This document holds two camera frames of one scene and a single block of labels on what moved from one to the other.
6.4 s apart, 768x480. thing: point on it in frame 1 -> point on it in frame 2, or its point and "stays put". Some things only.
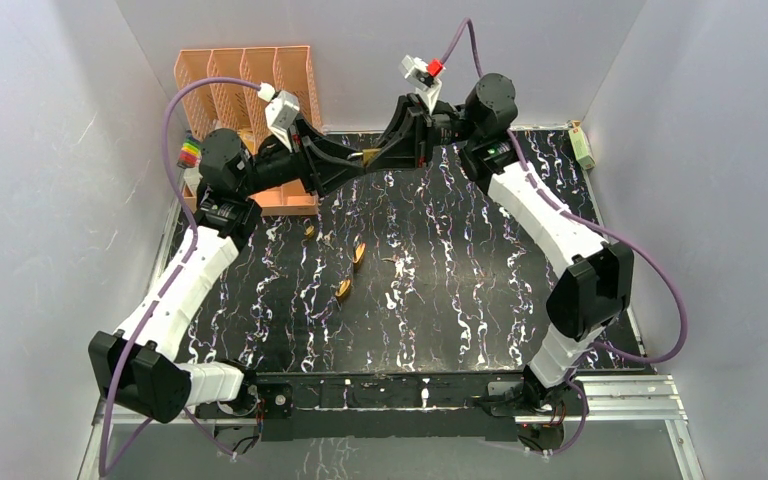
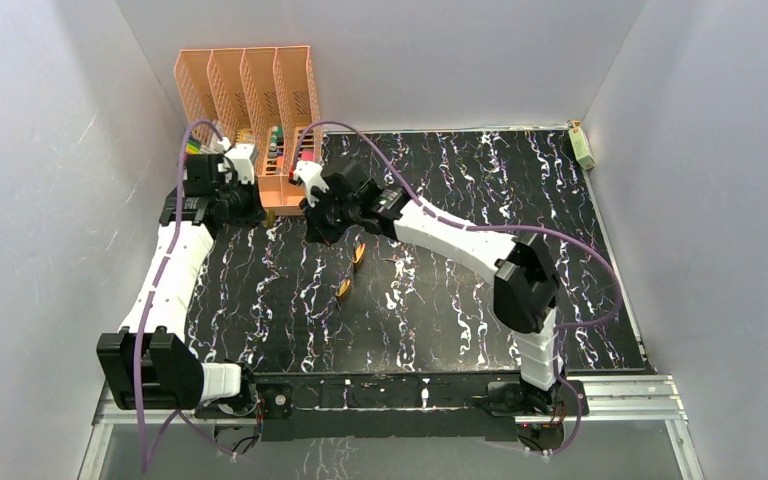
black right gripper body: x=448 y=128 -> x=330 y=217
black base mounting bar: x=374 y=407 stays put
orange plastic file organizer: x=229 y=106 stays put
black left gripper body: x=308 y=159 -> x=242 y=210
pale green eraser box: x=581 y=148 stays put
